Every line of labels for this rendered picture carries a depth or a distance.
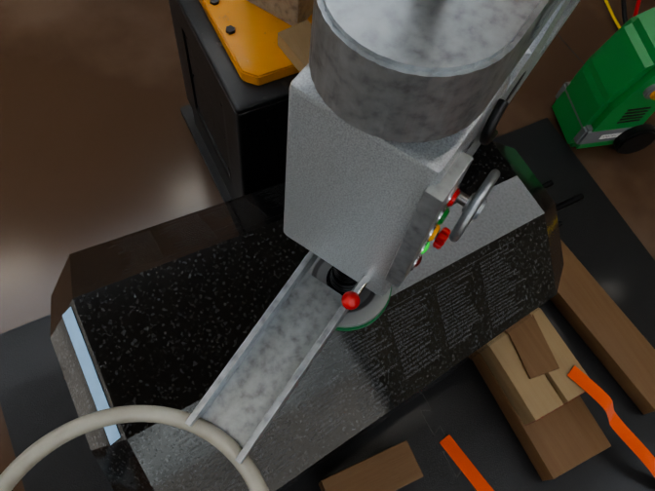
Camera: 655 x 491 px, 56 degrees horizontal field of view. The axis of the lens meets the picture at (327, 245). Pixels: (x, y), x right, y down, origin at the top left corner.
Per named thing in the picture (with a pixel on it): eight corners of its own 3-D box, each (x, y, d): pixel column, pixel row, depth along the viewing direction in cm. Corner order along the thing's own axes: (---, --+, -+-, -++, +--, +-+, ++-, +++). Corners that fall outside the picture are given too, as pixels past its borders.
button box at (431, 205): (408, 243, 102) (455, 145, 76) (423, 251, 101) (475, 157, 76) (383, 280, 98) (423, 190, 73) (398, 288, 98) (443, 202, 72)
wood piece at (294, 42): (277, 45, 176) (277, 32, 171) (306, 32, 179) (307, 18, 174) (316, 93, 169) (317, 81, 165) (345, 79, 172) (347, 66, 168)
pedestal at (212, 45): (179, 110, 257) (148, -38, 191) (320, 63, 274) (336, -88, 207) (242, 239, 235) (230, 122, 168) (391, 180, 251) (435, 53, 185)
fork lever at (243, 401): (378, 134, 131) (380, 123, 126) (456, 182, 127) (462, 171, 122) (174, 412, 113) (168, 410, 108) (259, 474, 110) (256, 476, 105)
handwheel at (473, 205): (443, 174, 121) (465, 129, 107) (487, 201, 119) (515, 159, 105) (404, 229, 115) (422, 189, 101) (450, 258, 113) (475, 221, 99)
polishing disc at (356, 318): (381, 237, 145) (382, 235, 144) (397, 322, 136) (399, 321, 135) (292, 244, 142) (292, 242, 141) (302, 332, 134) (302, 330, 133)
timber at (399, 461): (332, 520, 194) (336, 519, 183) (318, 483, 198) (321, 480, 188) (415, 479, 201) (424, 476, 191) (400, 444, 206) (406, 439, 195)
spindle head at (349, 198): (381, 116, 129) (431, -75, 88) (472, 169, 125) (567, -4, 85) (280, 241, 115) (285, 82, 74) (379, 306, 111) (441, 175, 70)
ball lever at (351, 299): (361, 272, 107) (363, 264, 104) (376, 282, 106) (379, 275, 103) (336, 305, 104) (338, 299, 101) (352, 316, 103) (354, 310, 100)
